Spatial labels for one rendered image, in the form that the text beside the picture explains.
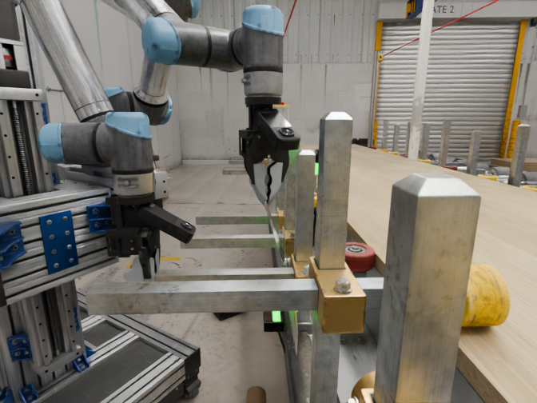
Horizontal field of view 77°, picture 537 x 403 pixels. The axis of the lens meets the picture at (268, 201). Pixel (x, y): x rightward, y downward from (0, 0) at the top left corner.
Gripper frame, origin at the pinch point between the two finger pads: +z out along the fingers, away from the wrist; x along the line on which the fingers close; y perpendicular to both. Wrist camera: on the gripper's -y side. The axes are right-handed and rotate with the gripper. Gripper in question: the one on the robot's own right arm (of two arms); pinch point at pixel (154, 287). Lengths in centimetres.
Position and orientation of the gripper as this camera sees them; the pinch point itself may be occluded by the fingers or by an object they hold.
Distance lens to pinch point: 76.2
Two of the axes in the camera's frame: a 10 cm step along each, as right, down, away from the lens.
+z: 0.0, 9.7, 2.4
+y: -10.0, 0.1, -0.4
